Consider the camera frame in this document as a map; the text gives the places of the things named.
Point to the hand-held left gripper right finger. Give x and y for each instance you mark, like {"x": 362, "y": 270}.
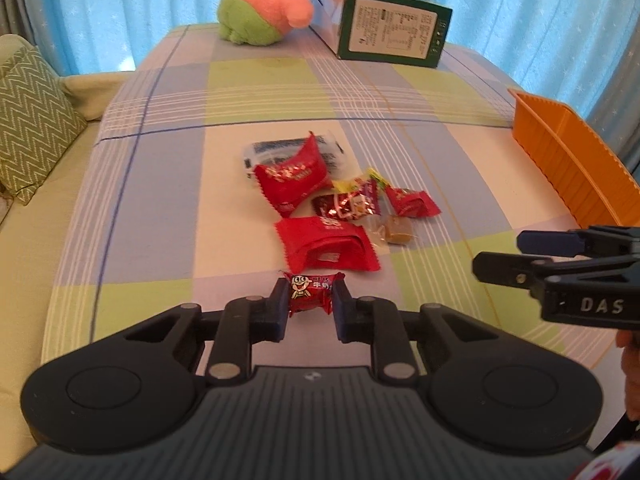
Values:
{"x": 341, "y": 310}

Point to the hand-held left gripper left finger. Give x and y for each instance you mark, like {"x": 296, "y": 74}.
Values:
{"x": 277, "y": 310}

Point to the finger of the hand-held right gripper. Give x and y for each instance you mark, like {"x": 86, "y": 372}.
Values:
{"x": 545, "y": 242}
{"x": 510, "y": 270}

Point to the red milk candy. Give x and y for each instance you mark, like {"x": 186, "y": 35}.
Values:
{"x": 311, "y": 292}

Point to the orange plastic tray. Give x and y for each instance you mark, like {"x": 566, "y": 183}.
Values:
{"x": 565, "y": 160}

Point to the clear candy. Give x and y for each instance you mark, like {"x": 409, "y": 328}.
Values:
{"x": 375, "y": 227}

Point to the brown clear-wrapped candy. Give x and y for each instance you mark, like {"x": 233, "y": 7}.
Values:
{"x": 397, "y": 230}

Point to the dark red foil candy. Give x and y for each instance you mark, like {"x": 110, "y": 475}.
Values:
{"x": 327, "y": 206}

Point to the red yellow candy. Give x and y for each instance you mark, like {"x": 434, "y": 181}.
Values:
{"x": 357, "y": 195}

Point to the small red snack packet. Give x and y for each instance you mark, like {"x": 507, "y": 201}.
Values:
{"x": 412, "y": 202}

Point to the puffy red snack packet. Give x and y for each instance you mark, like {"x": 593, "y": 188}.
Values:
{"x": 295, "y": 175}

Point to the yellow green candy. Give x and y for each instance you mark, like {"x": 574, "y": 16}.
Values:
{"x": 377, "y": 177}

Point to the dark clear-wrapped biscuit packet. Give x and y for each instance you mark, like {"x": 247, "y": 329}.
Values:
{"x": 280, "y": 147}

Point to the person's right hand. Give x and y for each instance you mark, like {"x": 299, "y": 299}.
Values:
{"x": 631, "y": 375}

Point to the plaid tablecloth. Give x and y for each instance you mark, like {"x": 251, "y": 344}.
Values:
{"x": 175, "y": 185}

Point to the red white printed clothing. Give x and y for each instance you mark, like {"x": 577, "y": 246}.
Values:
{"x": 615, "y": 467}

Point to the blue star curtain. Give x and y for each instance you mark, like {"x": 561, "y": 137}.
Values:
{"x": 125, "y": 10}
{"x": 550, "y": 25}

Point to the light green sofa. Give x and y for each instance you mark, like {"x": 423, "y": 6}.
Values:
{"x": 30, "y": 260}

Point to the green white carton box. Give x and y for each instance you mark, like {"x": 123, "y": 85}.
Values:
{"x": 390, "y": 30}

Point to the pink green starfish plush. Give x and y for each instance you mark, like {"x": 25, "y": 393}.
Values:
{"x": 260, "y": 5}

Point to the green zigzag cushion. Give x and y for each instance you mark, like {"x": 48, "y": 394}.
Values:
{"x": 30, "y": 120}

